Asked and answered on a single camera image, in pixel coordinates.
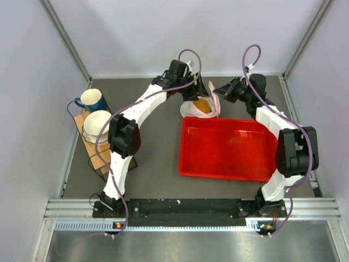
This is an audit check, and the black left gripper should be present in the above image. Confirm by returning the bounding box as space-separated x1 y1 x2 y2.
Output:
176 72 209 101

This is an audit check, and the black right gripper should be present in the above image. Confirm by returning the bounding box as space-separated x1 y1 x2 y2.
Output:
213 76 252 103

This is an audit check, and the yellow lace bra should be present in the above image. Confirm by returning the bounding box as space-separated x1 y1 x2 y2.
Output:
193 99 212 114

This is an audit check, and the white mesh laundry bag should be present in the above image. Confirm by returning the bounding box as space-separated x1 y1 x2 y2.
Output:
180 81 221 118

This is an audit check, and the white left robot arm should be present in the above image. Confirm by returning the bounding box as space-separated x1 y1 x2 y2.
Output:
94 59 209 217

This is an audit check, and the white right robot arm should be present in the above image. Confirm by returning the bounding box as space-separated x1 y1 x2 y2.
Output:
213 74 319 216

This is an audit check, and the red plastic tray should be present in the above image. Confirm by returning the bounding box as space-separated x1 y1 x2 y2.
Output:
179 117 277 182

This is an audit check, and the blue mug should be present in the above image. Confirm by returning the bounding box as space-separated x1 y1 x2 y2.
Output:
74 88 109 112

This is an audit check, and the white ceramic bowl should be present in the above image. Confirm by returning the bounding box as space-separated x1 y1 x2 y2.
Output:
83 110 111 136

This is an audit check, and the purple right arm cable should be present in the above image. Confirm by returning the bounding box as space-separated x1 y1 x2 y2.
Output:
242 44 313 237

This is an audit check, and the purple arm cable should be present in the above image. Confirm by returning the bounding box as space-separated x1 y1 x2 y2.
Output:
94 49 202 238
242 44 313 237

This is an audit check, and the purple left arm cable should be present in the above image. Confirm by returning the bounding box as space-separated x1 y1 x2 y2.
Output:
94 49 202 238

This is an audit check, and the wooden wire rack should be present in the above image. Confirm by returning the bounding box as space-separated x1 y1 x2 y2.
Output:
67 101 138 182

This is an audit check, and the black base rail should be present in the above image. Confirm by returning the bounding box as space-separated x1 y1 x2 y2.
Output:
92 198 288 227

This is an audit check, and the aluminium frame rail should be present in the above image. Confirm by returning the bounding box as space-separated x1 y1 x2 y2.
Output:
44 198 341 233

